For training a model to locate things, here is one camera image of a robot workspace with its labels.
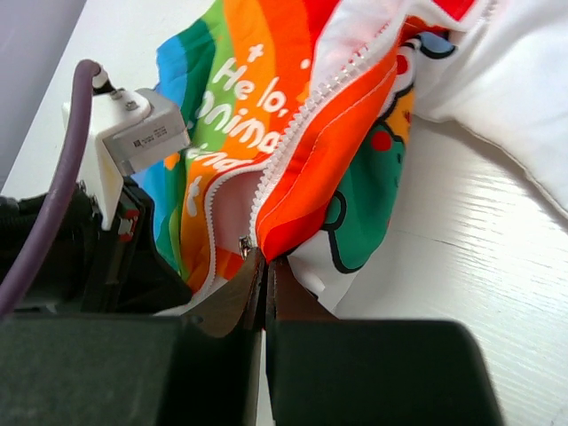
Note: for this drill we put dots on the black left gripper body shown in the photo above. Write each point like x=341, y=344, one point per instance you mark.
x=119, y=270

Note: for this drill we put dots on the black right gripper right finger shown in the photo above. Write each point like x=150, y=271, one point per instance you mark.
x=322, y=370

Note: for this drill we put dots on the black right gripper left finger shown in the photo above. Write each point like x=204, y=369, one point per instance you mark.
x=96, y=369

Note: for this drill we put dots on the rainbow red kids jacket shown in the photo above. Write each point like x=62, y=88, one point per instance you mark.
x=299, y=115

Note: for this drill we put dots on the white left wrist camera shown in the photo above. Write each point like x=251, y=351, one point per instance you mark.
x=129, y=131

